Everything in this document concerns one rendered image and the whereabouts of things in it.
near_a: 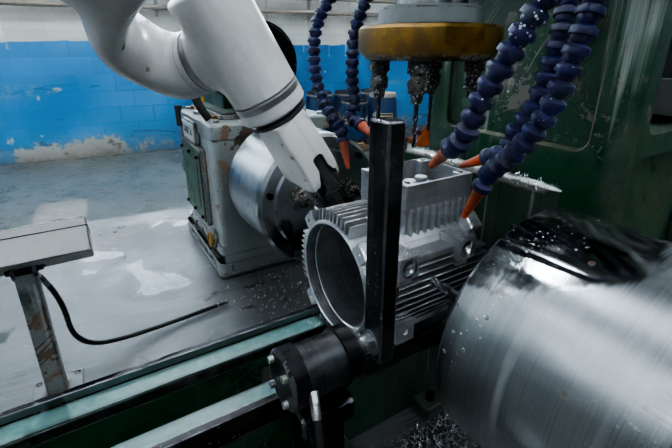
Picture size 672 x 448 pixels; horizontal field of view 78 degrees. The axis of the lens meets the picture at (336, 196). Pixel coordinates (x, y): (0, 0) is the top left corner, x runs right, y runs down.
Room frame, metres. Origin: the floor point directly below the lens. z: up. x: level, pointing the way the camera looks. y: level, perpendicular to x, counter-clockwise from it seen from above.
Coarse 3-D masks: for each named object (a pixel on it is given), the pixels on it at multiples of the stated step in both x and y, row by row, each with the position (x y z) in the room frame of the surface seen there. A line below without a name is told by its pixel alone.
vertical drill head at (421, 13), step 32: (416, 0) 0.54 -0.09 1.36; (448, 0) 0.53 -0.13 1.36; (384, 32) 0.51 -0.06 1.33; (416, 32) 0.49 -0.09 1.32; (448, 32) 0.48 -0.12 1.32; (480, 32) 0.49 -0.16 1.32; (384, 64) 0.57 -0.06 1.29; (416, 64) 0.50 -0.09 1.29; (480, 64) 0.55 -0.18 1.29; (416, 96) 0.51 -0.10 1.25; (416, 128) 0.51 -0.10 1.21
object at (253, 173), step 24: (264, 144) 0.76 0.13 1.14; (336, 144) 0.75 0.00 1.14; (240, 168) 0.77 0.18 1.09; (264, 168) 0.70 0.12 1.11; (360, 168) 0.77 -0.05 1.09; (240, 192) 0.75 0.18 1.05; (264, 192) 0.67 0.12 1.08; (288, 192) 0.69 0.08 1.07; (264, 216) 0.67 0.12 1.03; (288, 216) 0.69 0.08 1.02; (288, 240) 0.69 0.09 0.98
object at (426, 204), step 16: (416, 160) 0.63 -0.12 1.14; (416, 176) 0.57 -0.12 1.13; (432, 176) 0.62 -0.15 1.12; (448, 176) 0.59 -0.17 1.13; (464, 176) 0.55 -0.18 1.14; (416, 192) 0.50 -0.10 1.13; (432, 192) 0.52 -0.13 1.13; (448, 192) 0.54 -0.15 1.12; (464, 192) 0.55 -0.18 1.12; (416, 208) 0.51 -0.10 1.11; (432, 208) 0.52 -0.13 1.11; (448, 208) 0.54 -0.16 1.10; (400, 224) 0.50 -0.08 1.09; (416, 224) 0.51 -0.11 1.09; (432, 224) 0.52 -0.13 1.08
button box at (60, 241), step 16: (48, 224) 0.53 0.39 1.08; (64, 224) 0.53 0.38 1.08; (80, 224) 0.54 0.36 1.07; (0, 240) 0.49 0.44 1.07; (16, 240) 0.50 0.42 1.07; (32, 240) 0.51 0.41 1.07; (48, 240) 0.51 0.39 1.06; (64, 240) 0.52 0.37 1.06; (80, 240) 0.53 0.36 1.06; (0, 256) 0.48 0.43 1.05; (16, 256) 0.49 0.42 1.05; (32, 256) 0.50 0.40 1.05; (48, 256) 0.50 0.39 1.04; (64, 256) 0.52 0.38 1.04; (80, 256) 0.55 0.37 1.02; (0, 272) 0.49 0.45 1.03
